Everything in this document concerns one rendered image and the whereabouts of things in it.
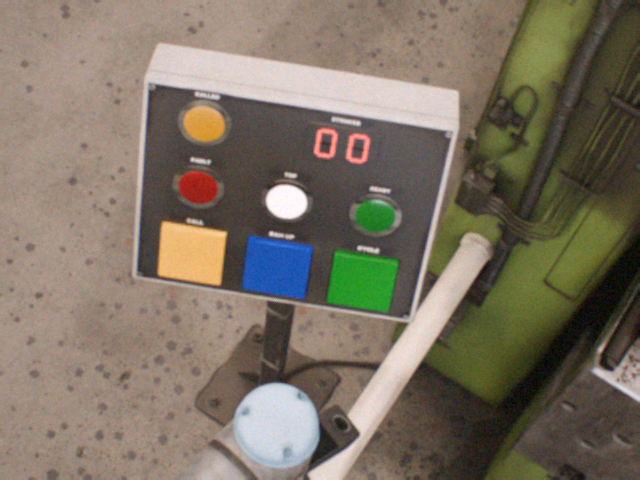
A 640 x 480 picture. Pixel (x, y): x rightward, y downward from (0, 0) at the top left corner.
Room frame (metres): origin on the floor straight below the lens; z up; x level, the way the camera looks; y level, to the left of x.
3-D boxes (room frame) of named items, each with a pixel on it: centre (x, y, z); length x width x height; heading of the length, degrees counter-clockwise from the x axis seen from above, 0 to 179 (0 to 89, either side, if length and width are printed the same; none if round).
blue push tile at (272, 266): (0.54, 0.05, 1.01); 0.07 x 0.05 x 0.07; 93
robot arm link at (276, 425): (0.28, 0.01, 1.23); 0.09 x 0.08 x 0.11; 147
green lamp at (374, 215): (0.59, -0.05, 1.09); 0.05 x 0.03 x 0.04; 68
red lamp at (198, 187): (0.58, 0.15, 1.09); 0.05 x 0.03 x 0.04; 68
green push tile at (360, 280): (0.54, -0.05, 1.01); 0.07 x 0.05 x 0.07; 93
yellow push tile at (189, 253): (0.53, 0.15, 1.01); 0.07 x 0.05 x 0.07; 93
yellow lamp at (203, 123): (0.62, 0.15, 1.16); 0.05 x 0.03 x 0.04; 68
